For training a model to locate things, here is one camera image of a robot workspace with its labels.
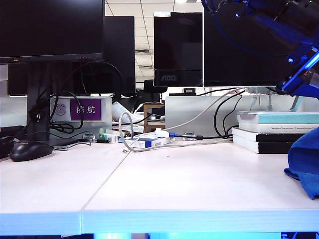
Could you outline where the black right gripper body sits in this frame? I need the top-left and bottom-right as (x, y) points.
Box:
(275, 44), (319, 99)

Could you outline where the blue microfibre rag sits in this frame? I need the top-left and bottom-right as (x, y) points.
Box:
(284, 126), (319, 201)

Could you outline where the teal covered book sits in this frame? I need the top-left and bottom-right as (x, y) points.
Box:
(236, 111), (319, 134)

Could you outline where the black book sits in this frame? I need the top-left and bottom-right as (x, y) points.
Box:
(231, 127), (309, 143)
(232, 140), (300, 154)

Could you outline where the black monitor silver loop stand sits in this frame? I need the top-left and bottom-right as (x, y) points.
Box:
(203, 0), (319, 111)

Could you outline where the dark glossy AOC monitor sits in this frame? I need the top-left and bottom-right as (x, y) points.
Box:
(153, 11), (204, 88)

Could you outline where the wooden stool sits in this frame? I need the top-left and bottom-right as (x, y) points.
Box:
(143, 104), (166, 133)

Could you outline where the blue and white cardboard box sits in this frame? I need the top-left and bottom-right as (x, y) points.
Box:
(123, 136), (175, 150)

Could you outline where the black monitor rear side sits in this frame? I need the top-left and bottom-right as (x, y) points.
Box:
(72, 15), (137, 96)

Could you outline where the purple name sign box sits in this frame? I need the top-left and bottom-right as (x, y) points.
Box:
(49, 95), (113, 140)

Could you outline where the green and white small box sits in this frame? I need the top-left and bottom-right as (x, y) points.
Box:
(99, 132), (118, 144)

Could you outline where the purple name sign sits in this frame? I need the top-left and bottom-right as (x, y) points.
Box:
(70, 98), (102, 121)

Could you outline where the black monitor with black stand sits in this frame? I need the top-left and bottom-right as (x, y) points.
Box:
(0, 0), (106, 148)

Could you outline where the black computer mouse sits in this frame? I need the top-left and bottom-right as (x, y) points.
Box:
(9, 139), (54, 162)

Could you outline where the black keyboard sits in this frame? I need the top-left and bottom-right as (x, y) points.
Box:
(0, 135), (14, 160)

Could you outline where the black looped power cable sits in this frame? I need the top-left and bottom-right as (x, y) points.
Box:
(213, 89), (247, 139)

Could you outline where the thick grey cable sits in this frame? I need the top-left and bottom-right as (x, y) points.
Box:
(118, 87), (248, 153)

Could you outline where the black cable with ferrite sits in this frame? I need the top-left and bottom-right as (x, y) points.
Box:
(174, 133), (234, 141)

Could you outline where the white cable plug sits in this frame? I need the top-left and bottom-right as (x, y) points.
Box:
(155, 128), (173, 138)

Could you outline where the black monitor cable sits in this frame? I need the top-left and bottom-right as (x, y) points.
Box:
(49, 60), (124, 130)

